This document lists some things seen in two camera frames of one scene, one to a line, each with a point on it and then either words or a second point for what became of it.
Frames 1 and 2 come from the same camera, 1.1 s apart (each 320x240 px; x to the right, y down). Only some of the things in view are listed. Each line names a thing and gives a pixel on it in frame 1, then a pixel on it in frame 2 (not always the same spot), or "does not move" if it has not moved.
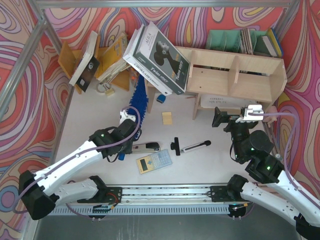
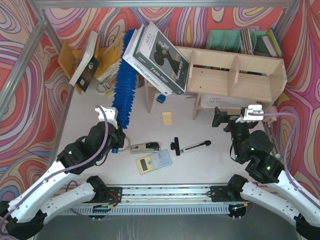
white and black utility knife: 175,145 does not move
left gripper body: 135,130 -> 119,137
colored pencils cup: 134,77 -> 140,80
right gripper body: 231,122 does not move
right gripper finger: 220,117 does not move
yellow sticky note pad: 167,118 does not move
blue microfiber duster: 139,100 -> 124,100
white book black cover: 88,66 does not move
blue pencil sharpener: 161,98 does not move
